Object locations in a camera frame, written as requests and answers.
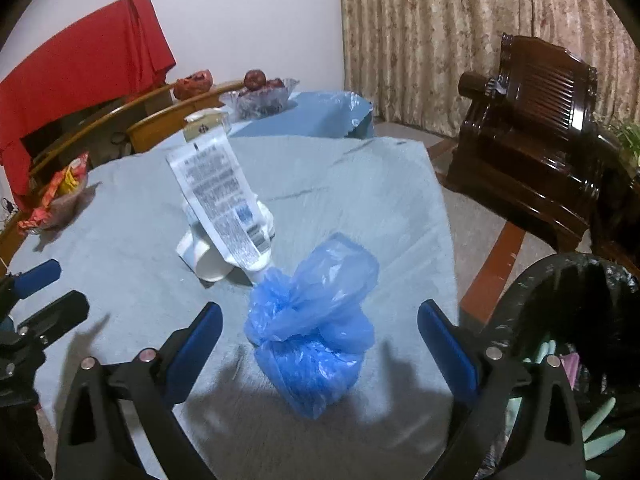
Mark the white printed tube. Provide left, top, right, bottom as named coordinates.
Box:
left=166, top=125, right=275, bottom=286

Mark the pile of red snack packets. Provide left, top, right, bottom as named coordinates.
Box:
left=19, top=152, right=90, bottom=228

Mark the green rubber glove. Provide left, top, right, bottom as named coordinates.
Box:
left=520, top=340, right=557, bottom=367
left=580, top=397, right=627, bottom=461

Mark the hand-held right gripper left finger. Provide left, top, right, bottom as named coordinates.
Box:
left=56, top=301, right=224, bottom=480

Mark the white cup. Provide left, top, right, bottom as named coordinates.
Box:
left=176, top=200, right=277, bottom=282

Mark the beige patterned curtain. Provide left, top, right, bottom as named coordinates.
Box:
left=339, top=0, right=640, bottom=138

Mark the green potted plant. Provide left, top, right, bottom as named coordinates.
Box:
left=612, top=120, right=640, bottom=171

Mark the clear glass fruit bowl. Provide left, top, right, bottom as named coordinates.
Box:
left=220, top=78, right=299, bottom=121

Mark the black bin with liner bag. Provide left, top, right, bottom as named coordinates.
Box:
left=472, top=252, right=640, bottom=480

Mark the wooden chair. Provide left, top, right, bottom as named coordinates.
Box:
left=127, top=80, right=246, bottom=153
left=0, top=80, right=176, bottom=266

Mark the red cloth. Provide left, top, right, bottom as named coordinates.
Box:
left=0, top=0, right=177, bottom=196

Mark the pink cloth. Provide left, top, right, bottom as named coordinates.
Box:
left=562, top=352, right=582, bottom=391

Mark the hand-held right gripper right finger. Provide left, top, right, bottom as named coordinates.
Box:
left=417, top=300, right=586, bottom=480

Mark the dark wooden armchair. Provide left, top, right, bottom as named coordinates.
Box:
left=444, top=32, right=640, bottom=256

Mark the blue plastic table cover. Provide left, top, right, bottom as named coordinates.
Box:
left=230, top=91, right=375, bottom=140

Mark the blue plastic bag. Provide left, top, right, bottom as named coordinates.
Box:
left=243, top=232, right=378, bottom=420

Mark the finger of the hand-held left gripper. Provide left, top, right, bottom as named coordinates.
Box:
left=0, top=259, right=62, bottom=302
left=10, top=290, right=90, bottom=347

